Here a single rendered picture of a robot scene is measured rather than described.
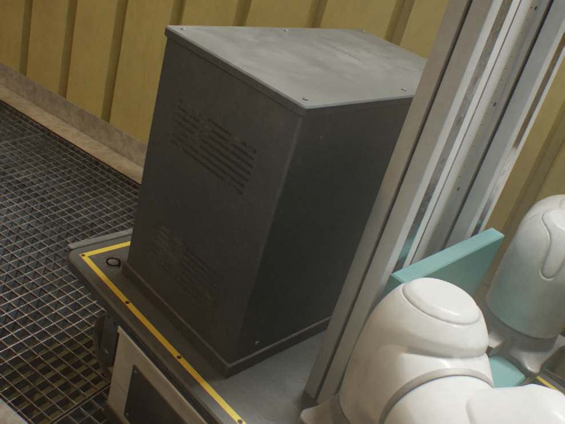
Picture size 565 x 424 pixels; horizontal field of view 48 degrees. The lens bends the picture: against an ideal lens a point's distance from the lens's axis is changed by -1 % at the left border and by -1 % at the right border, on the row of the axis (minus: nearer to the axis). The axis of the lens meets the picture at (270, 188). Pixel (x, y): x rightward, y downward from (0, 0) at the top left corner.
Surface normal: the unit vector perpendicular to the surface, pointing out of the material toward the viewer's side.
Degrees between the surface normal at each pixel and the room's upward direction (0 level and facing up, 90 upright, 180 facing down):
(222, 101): 90
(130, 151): 90
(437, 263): 0
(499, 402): 33
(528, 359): 14
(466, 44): 90
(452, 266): 90
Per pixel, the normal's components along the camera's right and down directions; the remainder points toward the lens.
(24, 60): 0.58, 0.50
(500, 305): -0.90, 0.09
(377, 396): -0.93, -0.15
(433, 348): -0.26, 0.30
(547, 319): -0.06, 0.48
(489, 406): -0.28, -0.88
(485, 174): -0.69, 0.16
